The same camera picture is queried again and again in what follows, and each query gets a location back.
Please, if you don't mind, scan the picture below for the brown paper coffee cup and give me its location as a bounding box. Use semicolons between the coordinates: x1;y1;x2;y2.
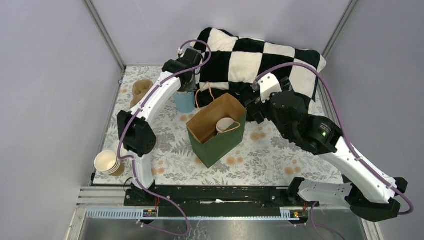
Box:
217;128;233;135

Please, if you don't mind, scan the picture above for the white plastic cup lid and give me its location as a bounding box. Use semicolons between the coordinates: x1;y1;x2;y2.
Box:
215;117;235;131

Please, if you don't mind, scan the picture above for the green paper bag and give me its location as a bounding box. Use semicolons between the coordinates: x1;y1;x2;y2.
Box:
186;82;247;169

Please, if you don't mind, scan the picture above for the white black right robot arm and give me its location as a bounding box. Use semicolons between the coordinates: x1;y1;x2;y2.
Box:
241;73;408;222

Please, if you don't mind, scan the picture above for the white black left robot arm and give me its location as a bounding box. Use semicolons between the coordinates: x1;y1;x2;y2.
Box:
116;47;204;206

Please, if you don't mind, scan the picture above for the light blue cup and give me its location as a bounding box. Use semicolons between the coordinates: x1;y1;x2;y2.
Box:
172;91;196;114

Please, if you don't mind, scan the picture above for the black cloth bundle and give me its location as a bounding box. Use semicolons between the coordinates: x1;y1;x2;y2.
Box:
194;82;260;108

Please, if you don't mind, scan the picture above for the brown cardboard cup carrier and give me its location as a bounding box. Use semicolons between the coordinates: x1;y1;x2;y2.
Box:
130;79;154;108

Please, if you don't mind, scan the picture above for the black white checkered pillow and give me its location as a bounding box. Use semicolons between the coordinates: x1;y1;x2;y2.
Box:
190;27;328;114

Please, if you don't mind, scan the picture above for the floral patterned table mat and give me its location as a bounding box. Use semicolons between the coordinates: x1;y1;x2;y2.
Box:
92;65;345;187

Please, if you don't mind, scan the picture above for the stack of brown paper cups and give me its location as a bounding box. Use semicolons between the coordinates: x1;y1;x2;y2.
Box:
94;150;125;177

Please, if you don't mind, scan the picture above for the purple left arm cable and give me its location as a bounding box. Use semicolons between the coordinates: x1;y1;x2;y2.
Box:
117;39;213;238

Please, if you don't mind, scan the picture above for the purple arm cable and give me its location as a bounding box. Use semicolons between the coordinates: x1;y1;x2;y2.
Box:
117;39;213;238
253;62;415;240

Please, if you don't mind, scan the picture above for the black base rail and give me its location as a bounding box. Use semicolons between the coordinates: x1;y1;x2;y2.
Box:
76;184;349;221

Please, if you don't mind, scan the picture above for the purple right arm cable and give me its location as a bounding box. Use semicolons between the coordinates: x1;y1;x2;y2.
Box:
253;62;415;240

